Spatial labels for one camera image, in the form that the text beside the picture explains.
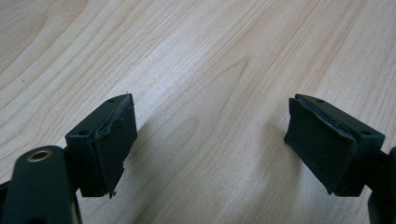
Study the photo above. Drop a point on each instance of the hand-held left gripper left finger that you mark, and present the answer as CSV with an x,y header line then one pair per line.
x,y
109,149

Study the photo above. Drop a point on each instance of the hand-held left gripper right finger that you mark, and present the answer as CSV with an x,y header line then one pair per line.
x,y
327,146

